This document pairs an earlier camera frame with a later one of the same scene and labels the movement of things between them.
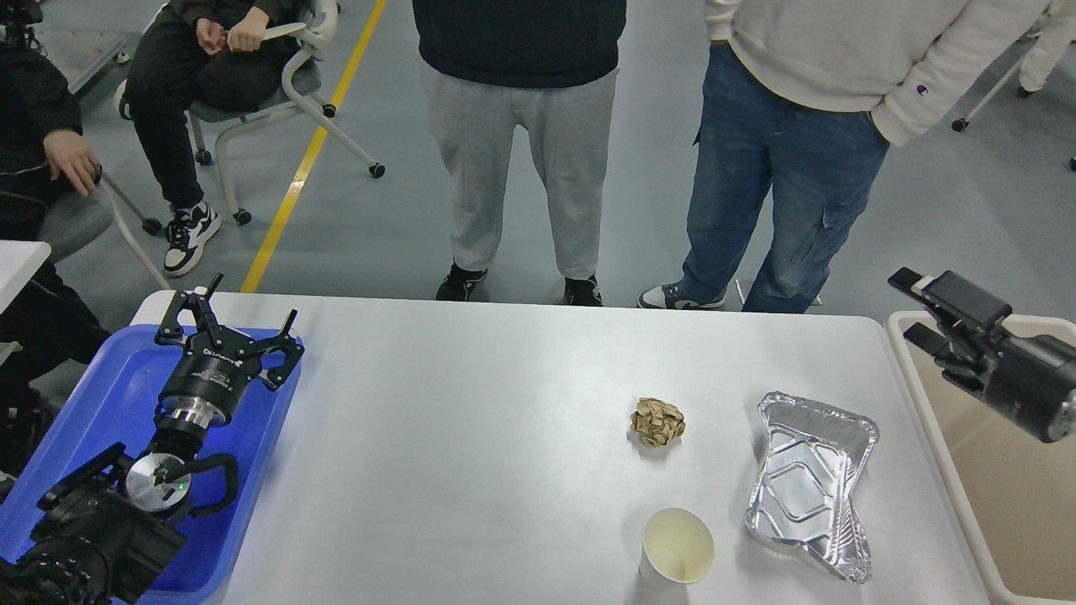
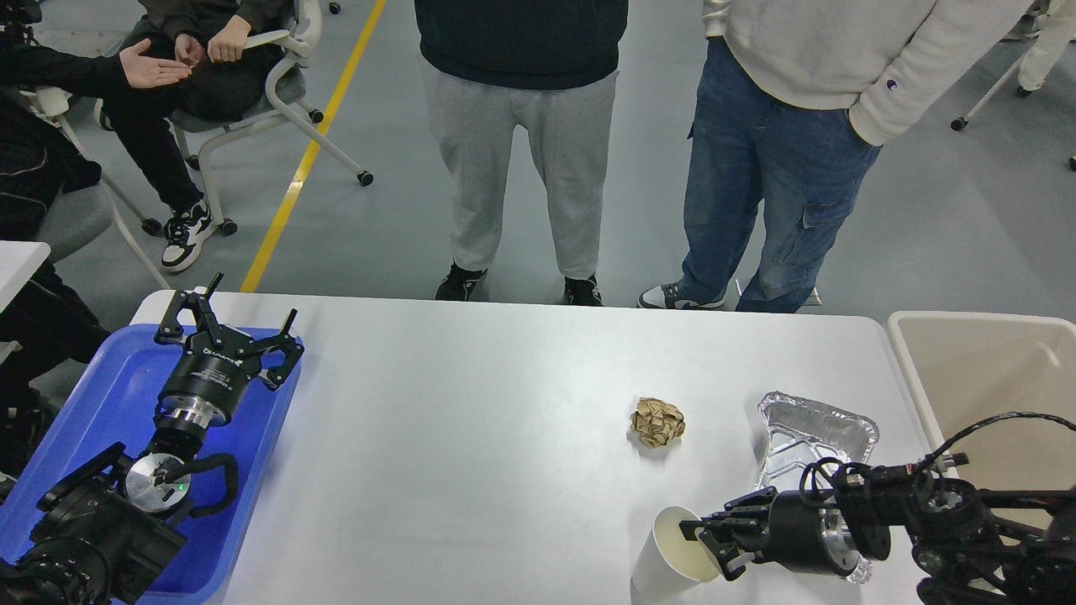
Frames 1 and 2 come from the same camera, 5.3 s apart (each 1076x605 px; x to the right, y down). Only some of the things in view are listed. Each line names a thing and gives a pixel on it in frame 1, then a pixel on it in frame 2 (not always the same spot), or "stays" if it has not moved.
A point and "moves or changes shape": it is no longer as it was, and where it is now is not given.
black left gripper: x=202 y=386 stays
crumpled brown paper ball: x=656 y=422 stays
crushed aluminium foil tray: x=808 y=491 stays
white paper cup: x=677 y=544 moves or changes shape
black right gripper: x=1031 y=377 → x=799 y=531
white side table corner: x=19 y=260 stays
